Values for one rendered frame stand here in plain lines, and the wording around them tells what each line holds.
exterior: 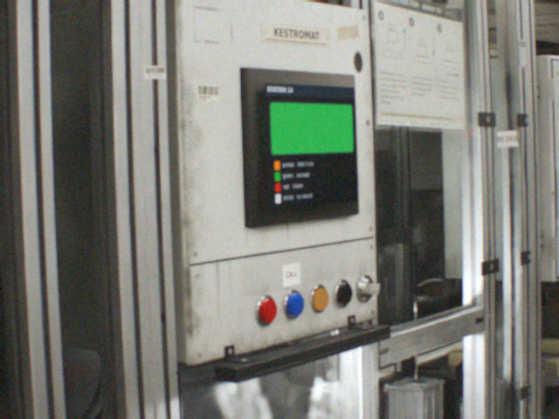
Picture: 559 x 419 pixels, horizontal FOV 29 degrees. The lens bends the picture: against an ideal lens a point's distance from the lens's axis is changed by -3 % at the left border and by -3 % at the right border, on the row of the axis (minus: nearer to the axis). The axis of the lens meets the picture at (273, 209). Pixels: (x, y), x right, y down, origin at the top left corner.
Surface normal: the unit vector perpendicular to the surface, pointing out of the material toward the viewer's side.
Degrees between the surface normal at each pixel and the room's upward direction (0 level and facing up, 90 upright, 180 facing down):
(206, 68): 90
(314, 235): 90
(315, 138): 90
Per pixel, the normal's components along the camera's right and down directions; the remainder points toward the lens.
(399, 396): -0.59, 0.06
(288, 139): 0.80, 0.00
